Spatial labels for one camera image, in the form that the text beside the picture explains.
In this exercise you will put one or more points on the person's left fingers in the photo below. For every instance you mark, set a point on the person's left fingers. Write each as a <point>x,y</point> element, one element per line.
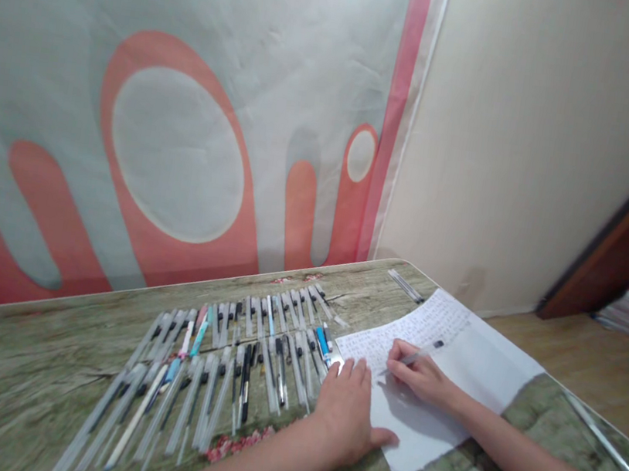
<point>352,372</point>

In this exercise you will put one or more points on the white handwritten paper sheet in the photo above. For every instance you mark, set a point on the white handwritten paper sheet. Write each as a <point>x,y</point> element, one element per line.
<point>474,351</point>

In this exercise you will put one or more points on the person's right fingers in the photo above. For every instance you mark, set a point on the person's right fingers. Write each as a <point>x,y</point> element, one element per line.
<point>403,360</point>

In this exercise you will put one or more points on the person's left thumb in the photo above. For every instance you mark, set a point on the person's left thumb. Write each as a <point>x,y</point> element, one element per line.
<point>383,439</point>

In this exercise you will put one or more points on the clear pen with black cap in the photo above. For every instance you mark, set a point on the clear pen with black cap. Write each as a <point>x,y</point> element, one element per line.
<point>429,350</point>

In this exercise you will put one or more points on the person's left hand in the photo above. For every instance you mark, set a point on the person's left hand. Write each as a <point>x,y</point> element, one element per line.
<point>345,415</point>

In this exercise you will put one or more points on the rows of clear capped pens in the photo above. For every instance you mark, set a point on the rows of clear capped pens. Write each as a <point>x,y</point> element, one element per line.
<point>215,362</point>

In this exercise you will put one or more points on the person's right hand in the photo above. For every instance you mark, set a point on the person's right hand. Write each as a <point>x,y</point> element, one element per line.
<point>426,380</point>

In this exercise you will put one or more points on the brown wooden door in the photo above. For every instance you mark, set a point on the brown wooden door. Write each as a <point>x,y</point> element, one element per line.
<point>623,244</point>

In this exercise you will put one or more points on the grey and pink wall cloth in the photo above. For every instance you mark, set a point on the grey and pink wall cloth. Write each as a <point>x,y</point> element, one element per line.
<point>180,111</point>

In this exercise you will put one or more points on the small bunch of thin pens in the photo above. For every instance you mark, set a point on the small bunch of thin pens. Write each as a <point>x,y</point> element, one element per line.
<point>405,286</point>

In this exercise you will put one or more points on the wood and floral print tablecloth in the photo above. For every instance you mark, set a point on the wood and floral print tablecloth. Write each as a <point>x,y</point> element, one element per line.
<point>38,372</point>

